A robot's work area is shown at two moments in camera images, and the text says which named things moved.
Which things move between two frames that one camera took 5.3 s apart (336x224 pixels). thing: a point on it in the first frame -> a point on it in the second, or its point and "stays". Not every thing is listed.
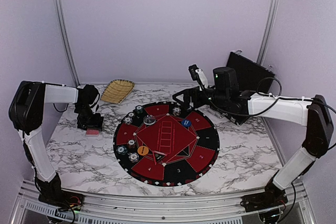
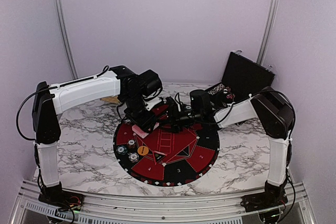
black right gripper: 193,93 -> 176,126
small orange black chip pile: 131,143 stays
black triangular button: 158,156 stays
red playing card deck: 92,132 -> 139,131
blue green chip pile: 122,150 stays
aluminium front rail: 95,208 stays
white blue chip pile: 133,157 stays
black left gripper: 96,123 -> 145,123
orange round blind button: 143,150 stays
